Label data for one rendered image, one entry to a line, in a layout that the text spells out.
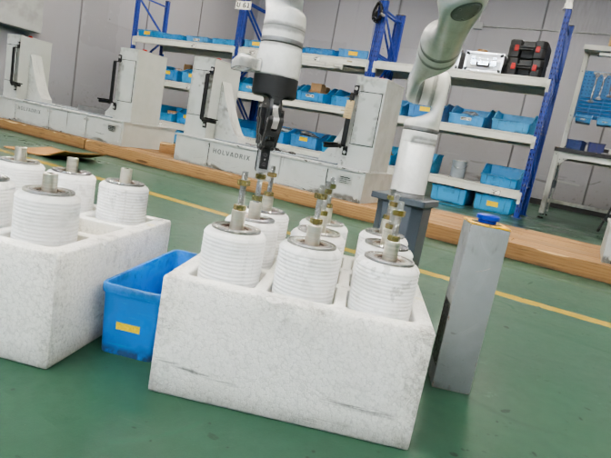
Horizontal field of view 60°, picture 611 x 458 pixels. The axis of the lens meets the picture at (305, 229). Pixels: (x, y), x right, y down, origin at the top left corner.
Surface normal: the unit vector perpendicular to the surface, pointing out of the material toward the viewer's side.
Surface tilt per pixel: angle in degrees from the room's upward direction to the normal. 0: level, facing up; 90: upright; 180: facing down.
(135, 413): 0
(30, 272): 90
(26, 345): 90
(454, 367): 90
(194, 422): 0
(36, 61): 68
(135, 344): 92
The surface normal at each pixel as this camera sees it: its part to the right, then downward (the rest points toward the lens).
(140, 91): 0.86, 0.24
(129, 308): -0.17, 0.18
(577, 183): -0.48, 0.07
